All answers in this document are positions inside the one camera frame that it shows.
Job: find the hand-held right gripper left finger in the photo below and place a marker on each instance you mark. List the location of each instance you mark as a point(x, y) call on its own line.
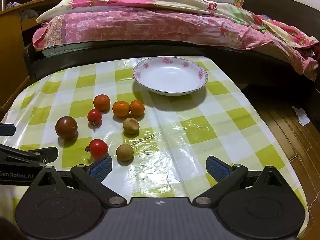
point(101, 169)

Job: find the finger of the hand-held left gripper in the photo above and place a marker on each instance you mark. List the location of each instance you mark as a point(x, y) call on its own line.
point(37, 155)
point(6, 129)

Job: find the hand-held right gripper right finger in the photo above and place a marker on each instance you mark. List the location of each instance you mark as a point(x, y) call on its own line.
point(217, 169)

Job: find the small red tomato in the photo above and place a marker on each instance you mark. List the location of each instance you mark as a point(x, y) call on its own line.
point(98, 148)
point(94, 116)

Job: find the brown longan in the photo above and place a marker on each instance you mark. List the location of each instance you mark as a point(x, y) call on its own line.
point(124, 152)
point(131, 125)

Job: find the large dark red tomato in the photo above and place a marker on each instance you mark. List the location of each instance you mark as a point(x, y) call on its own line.
point(66, 127)

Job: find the orange tangerine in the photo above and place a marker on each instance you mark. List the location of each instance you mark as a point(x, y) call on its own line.
point(137, 107)
point(101, 102)
point(121, 108)

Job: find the white floral rimmed plate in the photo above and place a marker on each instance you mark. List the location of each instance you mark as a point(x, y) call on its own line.
point(170, 76)

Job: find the green checkered tablecloth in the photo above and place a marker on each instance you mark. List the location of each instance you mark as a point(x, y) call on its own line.
point(175, 140)

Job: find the wooden cabinet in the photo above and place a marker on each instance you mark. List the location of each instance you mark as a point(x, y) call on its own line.
point(11, 45)

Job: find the white crumpled paper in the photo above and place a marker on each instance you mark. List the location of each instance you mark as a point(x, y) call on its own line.
point(301, 115)

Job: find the green mattress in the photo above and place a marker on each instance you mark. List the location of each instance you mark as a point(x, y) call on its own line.
point(67, 49)

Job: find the pink floral bedsheet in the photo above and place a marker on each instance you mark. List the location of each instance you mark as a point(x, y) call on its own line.
point(140, 25)

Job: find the dark headboard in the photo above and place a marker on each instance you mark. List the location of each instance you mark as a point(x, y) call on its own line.
point(280, 12)

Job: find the yellow box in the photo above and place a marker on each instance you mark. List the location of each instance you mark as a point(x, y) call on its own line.
point(238, 0)

